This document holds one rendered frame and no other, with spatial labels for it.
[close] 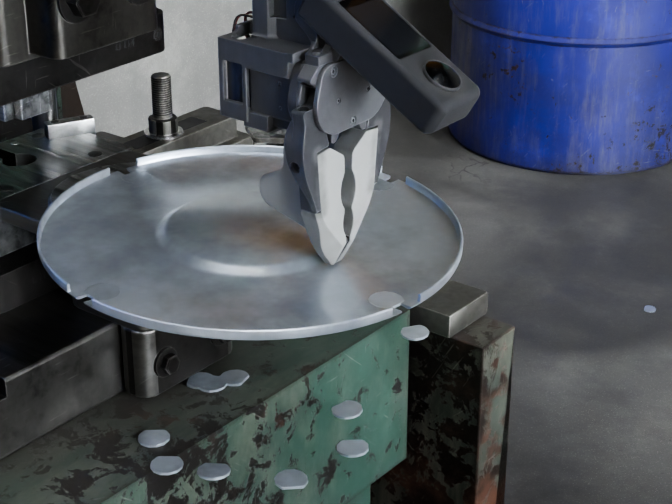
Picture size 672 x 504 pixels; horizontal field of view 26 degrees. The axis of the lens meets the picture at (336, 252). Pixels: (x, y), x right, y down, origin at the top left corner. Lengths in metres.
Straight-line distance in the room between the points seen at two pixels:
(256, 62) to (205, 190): 0.19
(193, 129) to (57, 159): 0.17
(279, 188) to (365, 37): 0.13
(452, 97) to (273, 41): 0.13
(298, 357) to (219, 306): 0.23
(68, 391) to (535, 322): 1.62
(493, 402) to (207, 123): 0.35
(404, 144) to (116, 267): 2.43
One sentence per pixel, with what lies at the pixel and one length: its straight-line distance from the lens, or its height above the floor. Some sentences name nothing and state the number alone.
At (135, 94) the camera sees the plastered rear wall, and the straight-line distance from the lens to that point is 2.92.
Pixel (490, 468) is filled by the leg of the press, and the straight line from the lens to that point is 1.28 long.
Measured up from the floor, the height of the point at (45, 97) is 0.83.
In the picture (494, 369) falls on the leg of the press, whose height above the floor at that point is 0.59.
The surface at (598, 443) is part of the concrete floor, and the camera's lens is 2.26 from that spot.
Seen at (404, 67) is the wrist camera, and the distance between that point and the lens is 0.86.
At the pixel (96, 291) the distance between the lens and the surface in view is 0.93.
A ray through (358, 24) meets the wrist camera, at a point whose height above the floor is 0.96.
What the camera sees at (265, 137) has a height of 0.79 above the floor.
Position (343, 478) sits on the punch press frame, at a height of 0.53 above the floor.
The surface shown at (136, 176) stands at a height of 0.79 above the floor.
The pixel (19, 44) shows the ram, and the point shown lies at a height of 0.90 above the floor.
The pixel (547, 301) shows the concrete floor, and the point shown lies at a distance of 2.66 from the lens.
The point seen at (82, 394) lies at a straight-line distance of 1.07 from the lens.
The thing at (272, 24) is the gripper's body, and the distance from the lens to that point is 0.92.
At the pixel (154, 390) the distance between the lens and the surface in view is 1.07.
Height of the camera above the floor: 1.20
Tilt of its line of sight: 25 degrees down
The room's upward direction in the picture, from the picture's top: straight up
